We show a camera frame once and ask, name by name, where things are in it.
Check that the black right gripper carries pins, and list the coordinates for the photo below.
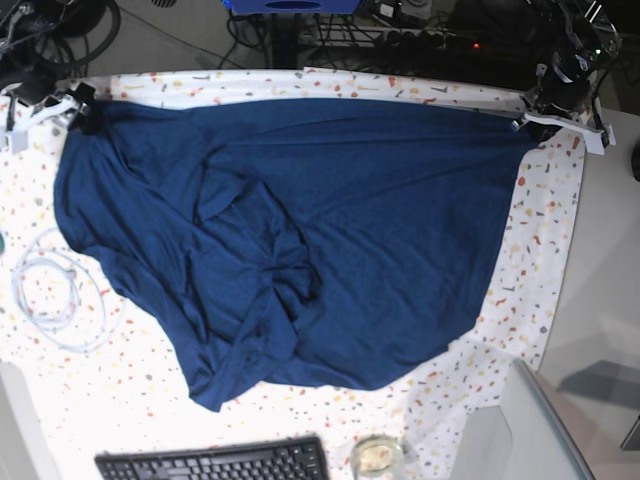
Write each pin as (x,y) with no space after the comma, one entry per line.
(28,84)

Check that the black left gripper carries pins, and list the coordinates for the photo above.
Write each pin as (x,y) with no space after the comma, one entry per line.
(553,96)

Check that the dark blue t-shirt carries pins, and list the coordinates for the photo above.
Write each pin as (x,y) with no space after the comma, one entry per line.
(303,242)

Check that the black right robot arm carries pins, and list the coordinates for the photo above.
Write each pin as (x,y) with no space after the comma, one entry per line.
(46,42)

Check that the blue box at top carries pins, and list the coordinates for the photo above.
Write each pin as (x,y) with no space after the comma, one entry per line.
(247,7)

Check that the terrazzo patterned tablecloth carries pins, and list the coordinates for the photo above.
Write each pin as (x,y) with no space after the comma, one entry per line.
(104,377)

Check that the grey monitor edge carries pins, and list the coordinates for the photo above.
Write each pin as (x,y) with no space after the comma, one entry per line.
(542,448)

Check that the clear glass jar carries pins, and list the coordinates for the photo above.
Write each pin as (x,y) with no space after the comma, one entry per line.
(377,457)

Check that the black computer keyboard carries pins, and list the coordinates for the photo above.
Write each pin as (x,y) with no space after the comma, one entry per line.
(295,459)

